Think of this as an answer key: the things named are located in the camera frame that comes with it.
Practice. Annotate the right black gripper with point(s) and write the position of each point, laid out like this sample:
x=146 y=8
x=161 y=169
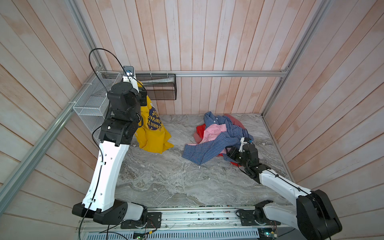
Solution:
x=232 y=152

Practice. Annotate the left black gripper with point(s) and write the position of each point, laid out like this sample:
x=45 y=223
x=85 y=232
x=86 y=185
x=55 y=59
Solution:
x=142 y=95

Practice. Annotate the yellow printed t-shirt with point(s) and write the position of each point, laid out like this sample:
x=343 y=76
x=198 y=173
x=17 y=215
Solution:
x=151 y=135

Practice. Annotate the blue checkered shirt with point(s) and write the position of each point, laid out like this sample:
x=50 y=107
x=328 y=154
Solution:
x=209 y=119

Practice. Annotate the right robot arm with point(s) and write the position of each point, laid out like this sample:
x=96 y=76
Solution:
x=310 y=212

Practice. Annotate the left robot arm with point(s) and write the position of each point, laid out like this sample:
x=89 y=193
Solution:
x=116 y=133

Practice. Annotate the maroon cloth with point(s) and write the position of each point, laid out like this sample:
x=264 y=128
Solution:
x=235 y=121

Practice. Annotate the pink cloth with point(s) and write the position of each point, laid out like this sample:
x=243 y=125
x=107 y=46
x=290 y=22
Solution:
x=209 y=134

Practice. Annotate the red cloth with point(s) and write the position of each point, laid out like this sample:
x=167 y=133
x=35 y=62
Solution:
x=202 y=153

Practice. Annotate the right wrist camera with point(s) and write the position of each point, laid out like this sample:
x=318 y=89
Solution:
x=244 y=141

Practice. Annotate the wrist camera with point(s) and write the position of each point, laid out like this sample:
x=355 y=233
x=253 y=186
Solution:
x=129 y=76
x=244 y=141

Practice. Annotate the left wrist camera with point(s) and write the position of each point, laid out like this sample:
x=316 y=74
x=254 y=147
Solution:
x=129 y=76

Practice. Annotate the white wire mesh shelf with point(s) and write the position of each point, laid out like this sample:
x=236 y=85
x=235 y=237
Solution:
x=91 y=105

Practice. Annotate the black wire mesh basket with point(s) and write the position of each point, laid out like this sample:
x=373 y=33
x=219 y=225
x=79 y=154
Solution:
x=157 y=86

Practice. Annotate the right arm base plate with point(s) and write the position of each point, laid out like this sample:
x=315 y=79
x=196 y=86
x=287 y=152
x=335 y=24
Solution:
x=248 y=218

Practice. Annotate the aluminium mounting rail base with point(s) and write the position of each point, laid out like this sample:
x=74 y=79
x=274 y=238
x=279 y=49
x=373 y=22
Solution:
x=191 y=223

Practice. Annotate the horizontal aluminium frame bar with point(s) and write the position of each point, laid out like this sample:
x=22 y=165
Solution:
x=251 y=73

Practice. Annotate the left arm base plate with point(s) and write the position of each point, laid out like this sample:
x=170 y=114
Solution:
x=148 y=220

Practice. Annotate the left aluminium frame bar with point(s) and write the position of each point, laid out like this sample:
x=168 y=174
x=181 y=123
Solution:
x=19 y=176

